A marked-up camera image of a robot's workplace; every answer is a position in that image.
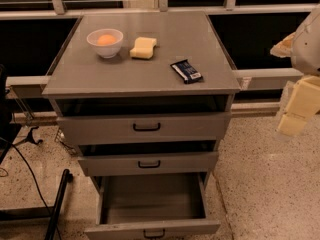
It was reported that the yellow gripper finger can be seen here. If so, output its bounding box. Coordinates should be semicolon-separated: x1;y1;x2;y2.
270;33;295;58
277;76;320;137

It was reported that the dark blue rxbar wrapper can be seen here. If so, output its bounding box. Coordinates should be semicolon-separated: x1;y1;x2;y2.
171;59;203;84

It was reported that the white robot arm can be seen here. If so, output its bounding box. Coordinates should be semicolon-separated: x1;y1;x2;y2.
270;5;320;137

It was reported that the grey drawer cabinet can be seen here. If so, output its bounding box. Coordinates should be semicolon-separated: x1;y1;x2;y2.
41;11;242;240

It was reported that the grey top drawer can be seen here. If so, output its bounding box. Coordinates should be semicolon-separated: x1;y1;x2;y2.
58;95;231;145

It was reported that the grey drawer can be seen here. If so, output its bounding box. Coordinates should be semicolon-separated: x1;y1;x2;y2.
58;95;231;145
85;173;220;240
79;140;218;176

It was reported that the grey middle drawer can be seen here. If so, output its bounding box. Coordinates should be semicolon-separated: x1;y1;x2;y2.
79;140;218;176

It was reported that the grey bottom drawer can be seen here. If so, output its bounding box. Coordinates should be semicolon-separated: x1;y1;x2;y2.
85;173;220;240

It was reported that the yellow sponge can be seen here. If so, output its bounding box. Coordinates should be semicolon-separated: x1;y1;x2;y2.
130;37;157;59

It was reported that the orange fruit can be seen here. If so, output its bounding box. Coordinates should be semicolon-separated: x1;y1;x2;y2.
97;34;117;46

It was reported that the white ceramic bowl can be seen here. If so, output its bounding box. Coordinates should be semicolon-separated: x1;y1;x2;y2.
86;29;124;58

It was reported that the metal window railing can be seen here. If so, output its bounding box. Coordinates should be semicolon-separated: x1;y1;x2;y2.
0;0;320;21

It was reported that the black pole stand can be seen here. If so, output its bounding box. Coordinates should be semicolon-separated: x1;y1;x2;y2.
45;169;72;240

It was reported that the black tripod foot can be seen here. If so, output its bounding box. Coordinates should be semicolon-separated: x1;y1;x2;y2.
15;126;43;146

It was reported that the black floor cable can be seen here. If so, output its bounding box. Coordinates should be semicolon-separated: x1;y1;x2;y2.
0;137;63;240

